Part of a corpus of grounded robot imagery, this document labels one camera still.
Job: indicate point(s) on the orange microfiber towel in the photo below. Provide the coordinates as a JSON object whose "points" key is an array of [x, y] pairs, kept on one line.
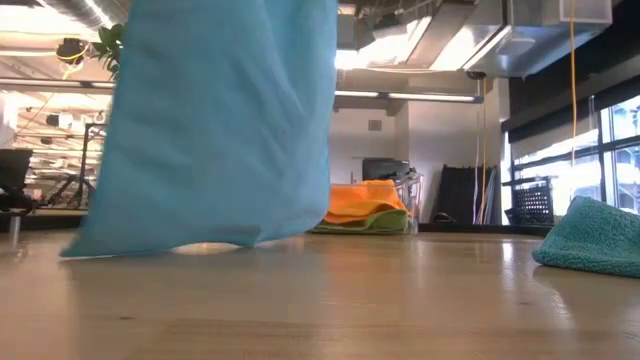
{"points": [[360, 200]]}

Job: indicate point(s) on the aqua microfiber towel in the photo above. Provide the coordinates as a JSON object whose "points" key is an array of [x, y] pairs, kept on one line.
{"points": [[215, 125]]}

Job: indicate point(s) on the teal green microfiber towel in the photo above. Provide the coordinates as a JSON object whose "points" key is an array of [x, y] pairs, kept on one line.
{"points": [[590, 240]]}

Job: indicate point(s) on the black cabinet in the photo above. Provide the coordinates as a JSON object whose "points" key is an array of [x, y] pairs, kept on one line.
{"points": [[385, 169]]}

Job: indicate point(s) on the clear plastic bin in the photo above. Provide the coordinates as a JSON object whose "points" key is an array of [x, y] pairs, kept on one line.
{"points": [[416, 200]]}

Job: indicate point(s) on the long ceiling light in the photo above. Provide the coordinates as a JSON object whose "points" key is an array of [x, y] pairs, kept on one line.
{"points": [[50, 83], [430, 96]]}

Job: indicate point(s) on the black folding screen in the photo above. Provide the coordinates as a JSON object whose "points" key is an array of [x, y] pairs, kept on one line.
{"points": [[460, 195]]}

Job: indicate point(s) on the artificial green leafy plant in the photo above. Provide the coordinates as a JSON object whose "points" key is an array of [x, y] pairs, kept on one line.
{"points": [[112, 45]]}

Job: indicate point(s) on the black screen on stand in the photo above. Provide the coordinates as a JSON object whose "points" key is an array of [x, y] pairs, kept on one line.
{"points": [[15, 170]]}

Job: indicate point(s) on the grey wall vent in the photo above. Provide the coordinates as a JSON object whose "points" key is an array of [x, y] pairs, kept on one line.
{"points": [[375, 125]]}

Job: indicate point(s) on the black aluminium table frame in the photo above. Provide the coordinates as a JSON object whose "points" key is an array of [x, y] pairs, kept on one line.
{"points": [[475, 228]]}

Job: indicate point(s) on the ceiling dome camera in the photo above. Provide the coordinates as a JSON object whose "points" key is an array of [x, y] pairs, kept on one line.
{"points": [[476, 75]]}

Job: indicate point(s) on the silver ceiling duct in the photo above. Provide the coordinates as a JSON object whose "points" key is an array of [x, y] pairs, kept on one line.
{"points": [[500, 45]]}

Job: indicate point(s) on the black distant gantry frame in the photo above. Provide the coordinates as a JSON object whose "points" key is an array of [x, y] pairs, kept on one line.
{"points": [[86, 150]]}

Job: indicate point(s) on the silver metal post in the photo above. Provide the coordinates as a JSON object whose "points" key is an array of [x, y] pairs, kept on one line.
{"points": [[14, 230]]}

